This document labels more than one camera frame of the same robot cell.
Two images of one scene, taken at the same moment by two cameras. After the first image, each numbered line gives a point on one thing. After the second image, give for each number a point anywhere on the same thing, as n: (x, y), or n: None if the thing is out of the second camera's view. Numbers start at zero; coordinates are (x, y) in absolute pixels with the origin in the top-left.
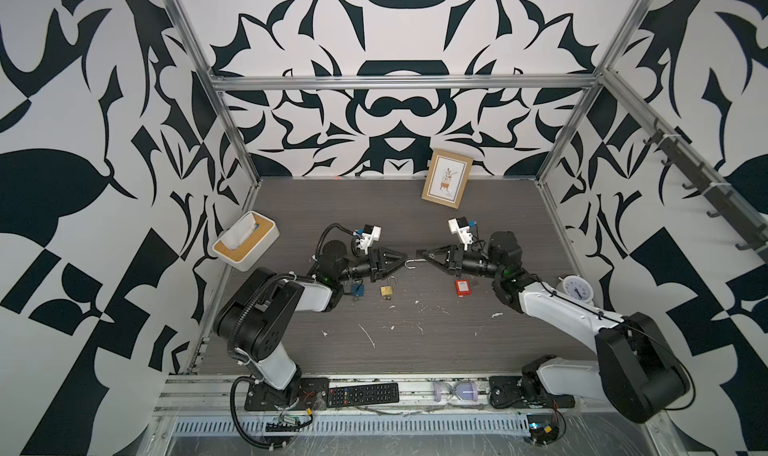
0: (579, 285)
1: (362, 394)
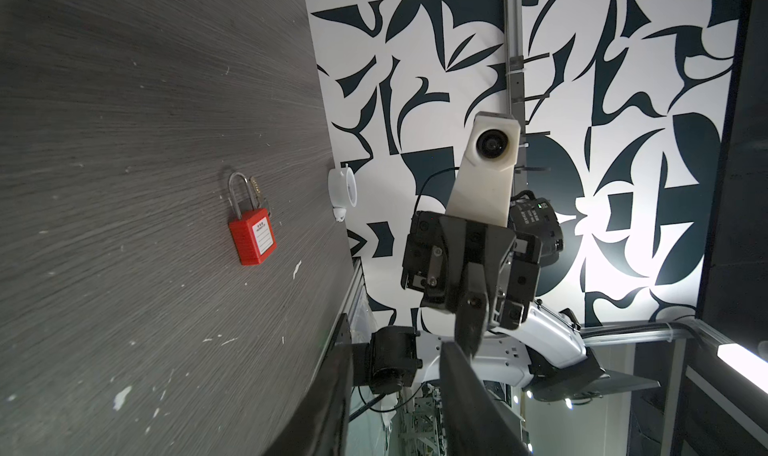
0: (342, 191)
1: None
